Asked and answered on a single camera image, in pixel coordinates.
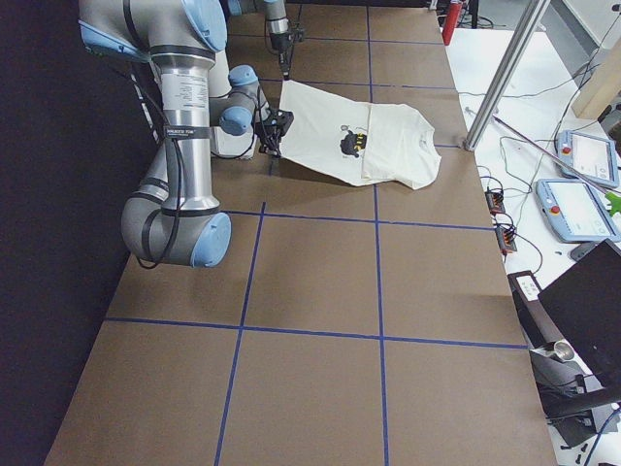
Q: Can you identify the far orange-black power strip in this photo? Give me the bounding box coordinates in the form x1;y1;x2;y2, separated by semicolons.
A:
484;187;506;216

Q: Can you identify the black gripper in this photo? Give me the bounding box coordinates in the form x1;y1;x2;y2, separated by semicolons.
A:
259;109;294;158
269;30;294;81

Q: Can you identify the near blue teach pendant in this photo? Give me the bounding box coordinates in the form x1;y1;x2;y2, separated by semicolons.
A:
535;179;620;243

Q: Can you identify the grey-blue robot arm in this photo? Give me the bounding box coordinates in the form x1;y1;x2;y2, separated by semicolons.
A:
224;0;295;81
79;1;299;269

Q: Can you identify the wooden board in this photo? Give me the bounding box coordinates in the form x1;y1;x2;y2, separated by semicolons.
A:
571;9;621;120

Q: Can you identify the black monitor on stand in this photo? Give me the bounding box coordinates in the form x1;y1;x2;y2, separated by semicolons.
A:
508;240;620;448

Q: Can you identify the aluminium frame post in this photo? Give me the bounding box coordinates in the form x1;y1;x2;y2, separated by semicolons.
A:
463;0;551;151

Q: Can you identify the cream long-sleeve printed shirt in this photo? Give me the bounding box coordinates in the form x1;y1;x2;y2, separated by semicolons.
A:
280;81;441;190

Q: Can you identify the red fire extinguisher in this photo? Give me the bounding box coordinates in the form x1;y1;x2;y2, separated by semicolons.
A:
441;0;463;46

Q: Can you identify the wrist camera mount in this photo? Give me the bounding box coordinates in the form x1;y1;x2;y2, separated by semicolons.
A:
288;22;306;44

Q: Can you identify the orange-black power strip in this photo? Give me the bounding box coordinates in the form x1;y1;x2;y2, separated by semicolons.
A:
484;187;506;216
493;216;517;256

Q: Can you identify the near orange-black power strip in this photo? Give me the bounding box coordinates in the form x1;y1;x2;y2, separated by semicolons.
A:
493;216;517;256

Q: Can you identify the blue teach pendant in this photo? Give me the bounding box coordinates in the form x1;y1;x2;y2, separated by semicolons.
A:
556;130;620;188
535;179;620;243

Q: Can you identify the far blue teach pendant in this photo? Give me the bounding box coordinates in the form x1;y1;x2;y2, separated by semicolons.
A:
556;130;620;188

